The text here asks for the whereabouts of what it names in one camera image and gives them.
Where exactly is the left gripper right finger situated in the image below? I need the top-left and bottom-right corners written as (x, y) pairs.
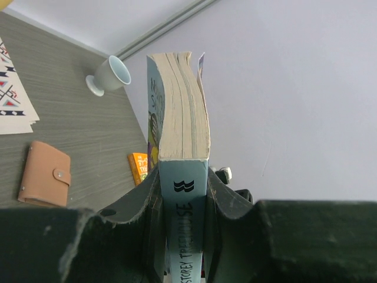
top-left (203, 168), bottom-right (253, 282)

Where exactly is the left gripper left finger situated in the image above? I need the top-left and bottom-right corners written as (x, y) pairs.
top-left (99, 169), bottom-right (165, 282)

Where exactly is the orange treehouse paperback book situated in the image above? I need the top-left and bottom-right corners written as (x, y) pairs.
top-left (128, 153), bottom-right (148, 186)

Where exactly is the purple paperback book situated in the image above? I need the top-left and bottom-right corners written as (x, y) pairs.
top-left (147, 51), bottom-right (210, 282)

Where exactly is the brown leather wallet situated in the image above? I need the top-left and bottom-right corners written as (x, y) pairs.
top-left (18, 141), bottom-right (71, 207)

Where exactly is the light blue footed cup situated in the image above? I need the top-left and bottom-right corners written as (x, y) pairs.
top-left (85, 55), bottom-right (131, 97)

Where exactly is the patterned cloth placemat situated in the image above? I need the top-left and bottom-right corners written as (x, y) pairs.
top-left (0, 41), bottom-right (39, 134)

